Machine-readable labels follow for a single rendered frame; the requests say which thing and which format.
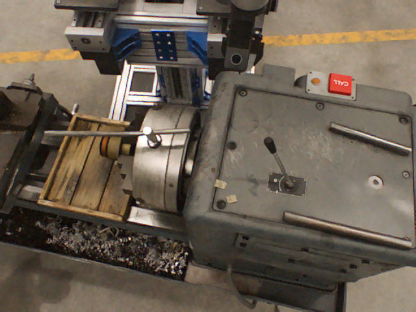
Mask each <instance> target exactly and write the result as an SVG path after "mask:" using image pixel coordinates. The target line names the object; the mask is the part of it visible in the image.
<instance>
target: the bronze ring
mask: <svg viewBox="0 0 416 312"><path fill-rule="evenodd" d="M135 149H136V145H133V144H126V143H123V142H122V137H121V136H103V137H102V138H101V141H100V144H99V154H100V155H101V156H102V157H105V158H109V159H110V160H112V161H117V160H118V157H119V155H120V154H121V155H128V156H132V157H134V156H135Z"/></svg>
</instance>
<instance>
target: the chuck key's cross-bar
mask: <svg viewBox="0 0 416 312"><path fill-rule="evenodd" d="M180 133H190V128H182V129H163V130H153V135H169V134H180ZM44 135H45V136H75V137H141V136H145V134H144V133H143V131H135V132H112V131H44Z"/></svg>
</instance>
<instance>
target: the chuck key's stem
mask: <svg viewBox="0 0 416 312"><path fill-rule="evenodd" d="M143 133H144V134H145V136H146V137H147V139H148V140H149V141H150V142H152V144H157V136H156V135H153V130H152V128H151V127H149V126H146V127H145V128H143Z"/></svg>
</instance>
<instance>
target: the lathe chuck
mask: <svg viewBox="0 0 416 312"><path fill-rule="evenodd" d="M153 105H156V106H158V105H161V106H162V109H161V110H158V111H156V110H153V109H149V110H148V112H147V114H146V116H145V118H144V121H143V123H142V127H141V129H140V131H143V128H145V127H146V126H149V127H151V128H152V130H163V129H175V128H176V126H177V123H178V120H179V117H180V116H181V113H182V112H183V110H184V108H185V107H187V106H183V105H176V104H171V103H165V102H160V101H157V102H155V103H154V104H153ZM158 136H159V137H160V138H161V143H160V144H159V145H158V146H157V147H151V146H150V145H149V143H148V139H147V137H146V136H139V137H138V140H137V143H136V149H135V156H134V160H133V171H132V191H133V197H134V198H136V199H137V198H142V200H144V202H145V203H140V202H139V201H136V204H137V205H141V206H145V207H151V208H155V209H161V210H165V211H167V210H166V207H165V202H164V188H165V179H166V170H167V165H168V158H169V154H170V148H171V145H172V140H173V137H174V134H169V135H158Z"/></svg>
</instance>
